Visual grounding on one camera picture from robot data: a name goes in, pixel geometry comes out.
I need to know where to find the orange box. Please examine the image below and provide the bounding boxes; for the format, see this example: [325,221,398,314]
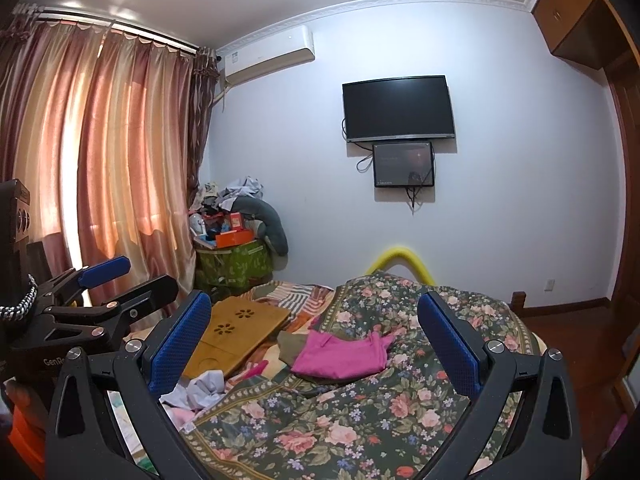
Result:
[215,229,255,249]

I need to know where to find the black wall television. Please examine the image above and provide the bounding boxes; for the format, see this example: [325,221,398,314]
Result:
[342,75,456,143]

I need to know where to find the floral dark green bedspread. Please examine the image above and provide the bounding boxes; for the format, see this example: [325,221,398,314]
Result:
[179,270,544,480]

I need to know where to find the yellow foam bed rail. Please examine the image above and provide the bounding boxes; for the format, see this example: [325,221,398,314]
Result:
[366,246,436,286]

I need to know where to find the white crumpled clothes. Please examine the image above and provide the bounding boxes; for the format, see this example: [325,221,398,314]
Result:
[160,370,226,412]

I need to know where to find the grey bundled clothing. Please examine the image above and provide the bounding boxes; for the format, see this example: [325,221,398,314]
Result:
[231,196,288,257]

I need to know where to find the wooden wardrobe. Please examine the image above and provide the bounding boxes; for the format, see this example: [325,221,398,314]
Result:
[532,0,639,403]

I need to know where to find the small wall monitor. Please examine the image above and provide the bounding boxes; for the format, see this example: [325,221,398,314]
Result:
[373,141,435,188]

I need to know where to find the wooden bed post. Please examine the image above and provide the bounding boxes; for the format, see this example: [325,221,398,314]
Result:
[509,292,526,315]

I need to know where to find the white air conditioner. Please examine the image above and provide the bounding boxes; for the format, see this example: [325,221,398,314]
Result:
[224,25,316,86]

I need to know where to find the magenta pink pants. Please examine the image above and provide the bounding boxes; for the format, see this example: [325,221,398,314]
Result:
[291,330,397,382]

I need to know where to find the white wall socket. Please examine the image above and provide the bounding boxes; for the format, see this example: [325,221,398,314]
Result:
[544,278,555,292]

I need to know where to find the pink window curtain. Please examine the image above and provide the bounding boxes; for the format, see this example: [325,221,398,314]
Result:
[1,11,219,304]

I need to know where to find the olive green folded garment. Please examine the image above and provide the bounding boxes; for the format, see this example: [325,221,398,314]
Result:
[277,330,308,367]

